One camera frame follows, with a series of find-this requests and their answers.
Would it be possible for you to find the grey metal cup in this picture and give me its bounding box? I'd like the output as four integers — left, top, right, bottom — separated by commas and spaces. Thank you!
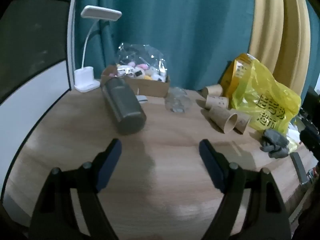
101, 77, 147, 136

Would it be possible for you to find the yellow plastic bag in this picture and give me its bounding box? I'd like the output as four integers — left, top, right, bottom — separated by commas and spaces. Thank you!
219, 53, 302, 135

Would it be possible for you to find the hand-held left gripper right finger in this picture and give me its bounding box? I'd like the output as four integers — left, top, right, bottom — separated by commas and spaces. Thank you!
199, 139, 293, 240

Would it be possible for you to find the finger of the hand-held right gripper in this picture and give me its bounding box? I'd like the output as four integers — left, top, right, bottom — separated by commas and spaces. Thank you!
299, 123, 320, 158

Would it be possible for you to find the white desk lamp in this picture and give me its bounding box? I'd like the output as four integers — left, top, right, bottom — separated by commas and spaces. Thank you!
73, 5, 123, 93

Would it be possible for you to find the yellow curtain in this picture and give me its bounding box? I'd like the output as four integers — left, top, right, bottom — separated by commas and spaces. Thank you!
246, 0, 312, 93

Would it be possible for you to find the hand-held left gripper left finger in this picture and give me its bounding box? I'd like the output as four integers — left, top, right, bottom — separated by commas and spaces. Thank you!
30, 138, 123, 240

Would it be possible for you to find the grey cloth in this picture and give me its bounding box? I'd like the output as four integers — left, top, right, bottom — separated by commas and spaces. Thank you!
259, 129, 290, 159

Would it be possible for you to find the clear bag of plush toys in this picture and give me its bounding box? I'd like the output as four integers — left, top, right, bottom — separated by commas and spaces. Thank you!
115, 42, 167, 82

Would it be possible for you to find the grey metal bar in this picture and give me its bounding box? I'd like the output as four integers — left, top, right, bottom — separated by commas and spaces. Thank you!
289, 152, 308, 186

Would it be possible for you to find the cardboard tube upper left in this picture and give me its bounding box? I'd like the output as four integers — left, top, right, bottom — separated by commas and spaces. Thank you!
202, 84, 224, 98

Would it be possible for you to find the cardboard tube with print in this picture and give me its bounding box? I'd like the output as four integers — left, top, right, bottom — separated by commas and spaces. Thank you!
205, 95, 229, 110

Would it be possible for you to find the cardboard box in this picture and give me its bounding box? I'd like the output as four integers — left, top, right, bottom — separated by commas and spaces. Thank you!
101, 66, 171, 98

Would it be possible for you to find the crumpled clear plastic wrap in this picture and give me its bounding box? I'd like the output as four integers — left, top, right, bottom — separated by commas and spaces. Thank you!
164, 87, 192, 114

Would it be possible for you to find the large cardboard tube front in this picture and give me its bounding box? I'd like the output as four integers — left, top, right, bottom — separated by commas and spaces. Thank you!
208, 106, 238, 134

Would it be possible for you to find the teal curtain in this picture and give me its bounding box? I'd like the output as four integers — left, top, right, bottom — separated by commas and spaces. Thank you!
74, 0, 320, 105

